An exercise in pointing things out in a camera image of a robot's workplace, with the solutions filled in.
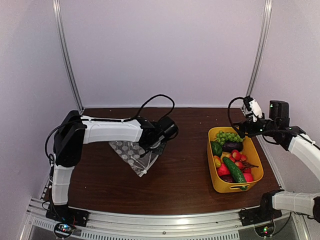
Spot black right camera cable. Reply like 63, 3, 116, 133
227, 96, 251, 138

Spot clear polka dot zip bag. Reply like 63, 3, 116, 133
108, 141, 160, 177

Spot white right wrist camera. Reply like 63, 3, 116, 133
243, 95, 265, 123

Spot left aluminium frame post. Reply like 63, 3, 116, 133
52, 0, 85, 113

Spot right circuit board with leds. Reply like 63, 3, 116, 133
254, 224, 275, 238

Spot green toy pepper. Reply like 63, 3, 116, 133
210, 141, 223, 158

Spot black camera cable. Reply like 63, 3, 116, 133
122, 94, 175, 125
227, 96, 251, 138

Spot green toy cucumber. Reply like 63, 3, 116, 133
222, 156, 249, 191

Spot green toy grapes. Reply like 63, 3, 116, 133
215, 130, 245, 146

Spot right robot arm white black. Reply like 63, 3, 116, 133
231, 96, 320, 222

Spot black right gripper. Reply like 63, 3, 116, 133
231, 112, 278, 139

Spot circuit board with leds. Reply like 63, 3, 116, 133
53, 223, 75, 239
254, 224, 275, 238

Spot right aluminium frame post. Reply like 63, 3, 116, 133
245, 0, 273, 96

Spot black left camera cable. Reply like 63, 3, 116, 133
122, 94, 175, 125

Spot aluminium frame post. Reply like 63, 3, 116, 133
245, 0, 273, 96
52, 0, 85, 113

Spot front aluminium rail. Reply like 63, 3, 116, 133
18, 198, 311, 240

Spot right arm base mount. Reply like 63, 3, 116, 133
238, 206, 282, 227

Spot purple toy eggplant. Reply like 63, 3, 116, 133
222, 141, 244, 153

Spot left circuit board with leds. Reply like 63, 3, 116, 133
53, 223, 75, 239

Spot red toy strawberry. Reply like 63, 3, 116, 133
216, 163, 231, 177

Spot dark red toy beet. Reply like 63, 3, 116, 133
220, 175, 236, 183

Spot yellow plastic basket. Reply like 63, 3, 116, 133
207, 126, 264, 193

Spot pink toy fruit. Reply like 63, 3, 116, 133
243, 172, 254, 183

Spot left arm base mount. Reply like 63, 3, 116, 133
45, 203, 90, 227

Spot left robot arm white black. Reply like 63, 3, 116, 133
49, 110, 179, 222

